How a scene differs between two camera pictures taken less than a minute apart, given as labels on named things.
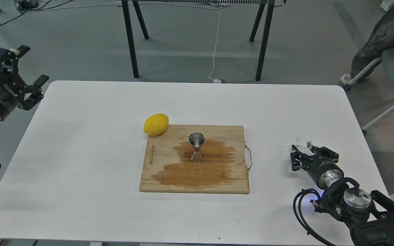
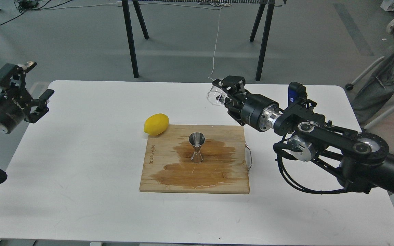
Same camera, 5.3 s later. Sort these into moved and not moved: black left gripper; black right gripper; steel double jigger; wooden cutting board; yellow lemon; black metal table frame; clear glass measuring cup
Moved: clear glass measuring cup; black left gripper; black right gripper
Not moved: black metal table frame; steel double jigger; wooden cutting board; yellow lemon
